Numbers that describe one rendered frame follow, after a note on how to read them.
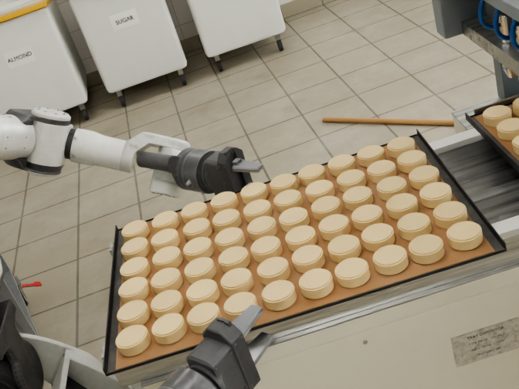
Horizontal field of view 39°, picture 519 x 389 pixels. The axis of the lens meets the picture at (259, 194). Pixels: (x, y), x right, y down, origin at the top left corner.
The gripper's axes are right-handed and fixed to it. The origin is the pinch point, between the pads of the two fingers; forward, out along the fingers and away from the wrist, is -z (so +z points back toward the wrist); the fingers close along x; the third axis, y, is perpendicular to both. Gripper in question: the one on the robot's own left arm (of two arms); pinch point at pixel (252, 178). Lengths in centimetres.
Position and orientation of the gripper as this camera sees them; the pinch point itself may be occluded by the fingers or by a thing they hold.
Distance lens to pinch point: 140.9
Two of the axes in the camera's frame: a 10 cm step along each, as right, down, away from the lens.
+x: -2.8, -8.2, -5.0
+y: 5.8, -5.5, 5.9
